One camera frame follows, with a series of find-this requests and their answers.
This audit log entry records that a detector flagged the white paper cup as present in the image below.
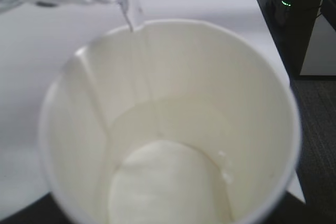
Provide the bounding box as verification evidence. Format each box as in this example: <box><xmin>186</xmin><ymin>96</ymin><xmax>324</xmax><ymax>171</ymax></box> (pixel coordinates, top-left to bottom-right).
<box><xmin>38</xmin><ymin>19</ymin><xmax>302</xmax><ymax>223</ymax></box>

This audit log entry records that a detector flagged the black device with green light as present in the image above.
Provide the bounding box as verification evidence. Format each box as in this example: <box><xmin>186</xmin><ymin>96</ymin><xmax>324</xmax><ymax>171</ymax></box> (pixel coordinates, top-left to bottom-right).
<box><xmin>266</xmin><ymin>0</ymin><xmax>291</xmax><ymax>27</ymax></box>

